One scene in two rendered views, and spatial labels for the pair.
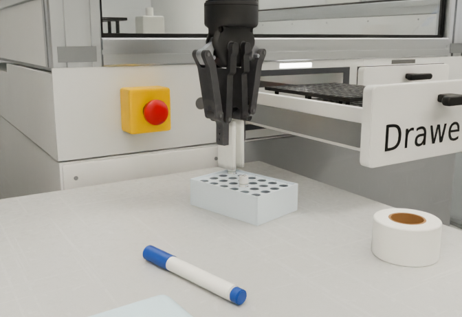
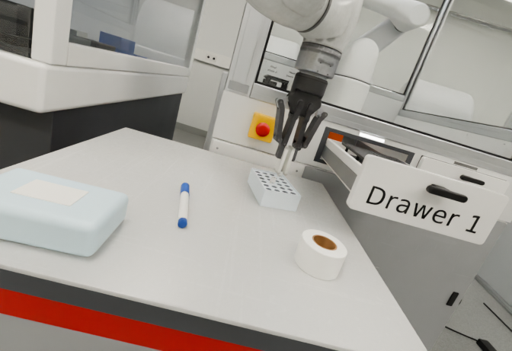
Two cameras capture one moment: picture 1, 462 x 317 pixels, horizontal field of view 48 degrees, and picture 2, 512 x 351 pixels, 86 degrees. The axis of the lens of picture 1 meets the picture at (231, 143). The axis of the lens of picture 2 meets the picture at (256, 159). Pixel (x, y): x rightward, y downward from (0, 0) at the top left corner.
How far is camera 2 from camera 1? 0.28 m
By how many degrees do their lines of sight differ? 27
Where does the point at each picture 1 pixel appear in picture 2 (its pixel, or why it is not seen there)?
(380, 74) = (438, 167)
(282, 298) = (205, 238)
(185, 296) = (167, 210)
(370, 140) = (356, 190)
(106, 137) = (238, 134)
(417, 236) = (315, 254)
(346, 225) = not seen: hidden behind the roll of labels
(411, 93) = (404, 173)
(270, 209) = (273, 201)
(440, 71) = (498, 184)
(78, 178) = (218, 148)
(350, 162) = not seen: hidden behind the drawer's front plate
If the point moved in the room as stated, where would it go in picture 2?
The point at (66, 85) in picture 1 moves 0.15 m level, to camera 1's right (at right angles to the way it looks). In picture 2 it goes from (228, 100) to (270, 116)
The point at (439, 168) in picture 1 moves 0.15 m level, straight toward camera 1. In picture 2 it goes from (470, 252) to (456, 259)
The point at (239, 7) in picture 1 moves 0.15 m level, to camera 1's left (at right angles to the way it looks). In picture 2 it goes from (309, 80) to (252, 64)
